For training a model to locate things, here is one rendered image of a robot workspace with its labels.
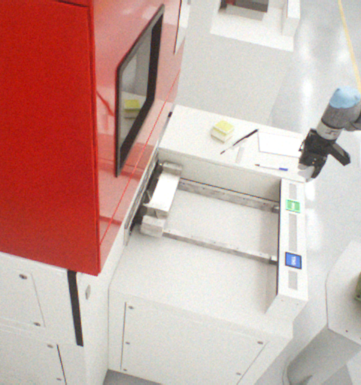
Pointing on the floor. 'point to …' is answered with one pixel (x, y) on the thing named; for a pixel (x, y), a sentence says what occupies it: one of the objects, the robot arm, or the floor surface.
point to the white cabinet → (185, 344)
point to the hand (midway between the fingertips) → (309, 180)
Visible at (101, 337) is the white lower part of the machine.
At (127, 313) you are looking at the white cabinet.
